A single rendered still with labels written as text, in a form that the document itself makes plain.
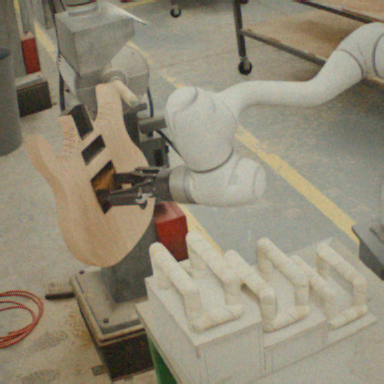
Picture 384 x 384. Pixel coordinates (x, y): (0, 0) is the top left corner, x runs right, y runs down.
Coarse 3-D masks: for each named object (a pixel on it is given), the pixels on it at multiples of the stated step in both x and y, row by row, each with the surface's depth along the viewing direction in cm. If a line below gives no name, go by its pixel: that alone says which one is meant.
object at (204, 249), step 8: (192, 232) 147; (192, 240) 145; (200, 240) 144; (200, 248) 142; (208, 248) 141; (200, 256) 142; (208, 256) 139; (216, 256) 138; (208, 264) 139; (216, 264) 136; (224, 264) 135; (216, 272) 136; (224, 272) 134; (232, 272) 133; (224, 280) 133; (232, 280) 133
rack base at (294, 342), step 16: (272, 272) 163; (288, 288) 156; (256, 304) 153; (288, 304) 151; (304, 320) 145; (320, 320) 144; (272, 336) 142; (288, 336) 141; (304, 336) 143; (320, 336) 146; (272, 352) 141; (288, 352) 143; (304, 352) 146; (272, 368) 143
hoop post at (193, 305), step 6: (198, 294) 131; (186, 300) 131; (192, 300) 131; (198, 300) 131; (186, 306) 132; (192, 306) 131; (198, 306) 132; (186, 312) 133; (192, 312) 132; (198, 312) 132; (192, 318) 133; (198, 318) 133; (192, 330) 134
